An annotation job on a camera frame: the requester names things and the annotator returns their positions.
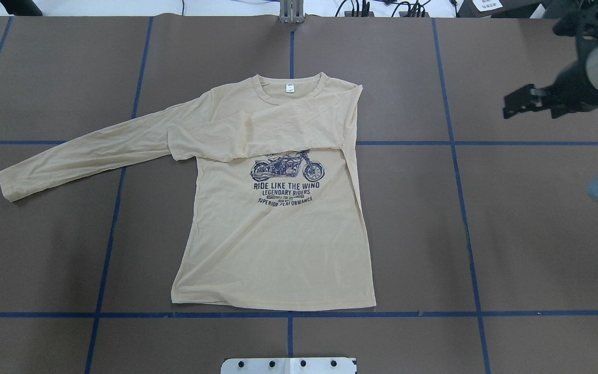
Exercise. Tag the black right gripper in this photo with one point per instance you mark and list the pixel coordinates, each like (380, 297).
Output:
(575, 87)

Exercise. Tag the beige long-sleeve graphic t-shirt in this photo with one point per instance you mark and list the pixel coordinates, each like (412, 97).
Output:
(277, 215)

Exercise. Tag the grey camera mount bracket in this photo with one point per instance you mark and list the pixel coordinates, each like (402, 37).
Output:
(291, 11)

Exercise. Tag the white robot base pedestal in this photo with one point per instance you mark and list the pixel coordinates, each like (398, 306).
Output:
(290, 365)

